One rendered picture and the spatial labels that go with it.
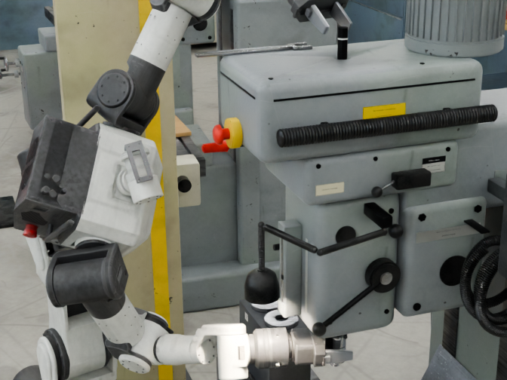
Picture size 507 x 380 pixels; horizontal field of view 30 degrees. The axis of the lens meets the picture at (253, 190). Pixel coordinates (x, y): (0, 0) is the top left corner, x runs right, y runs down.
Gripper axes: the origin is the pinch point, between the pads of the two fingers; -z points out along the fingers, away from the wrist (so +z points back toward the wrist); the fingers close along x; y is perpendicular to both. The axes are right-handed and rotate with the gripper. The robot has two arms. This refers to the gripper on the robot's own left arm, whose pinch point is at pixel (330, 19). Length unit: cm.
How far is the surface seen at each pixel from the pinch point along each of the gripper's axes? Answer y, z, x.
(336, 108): -3.9, -19.8, 9.9
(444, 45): 3.9, -15.9, -16.0
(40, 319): -301, 131, -21
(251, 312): -94, -8, -6
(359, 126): -4.2, -24.7, 7.5
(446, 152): -11.9, -30.0, -14.3
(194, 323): -278, 90, -84
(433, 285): -38, -44, -13
